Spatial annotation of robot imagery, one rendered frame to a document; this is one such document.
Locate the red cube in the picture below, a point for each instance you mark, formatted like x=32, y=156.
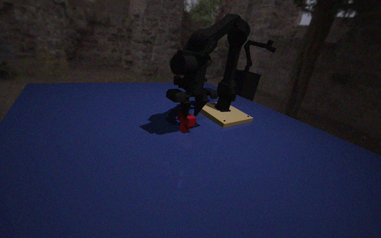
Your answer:
x=183, y=127
x=180, y=116
x=189, y=121

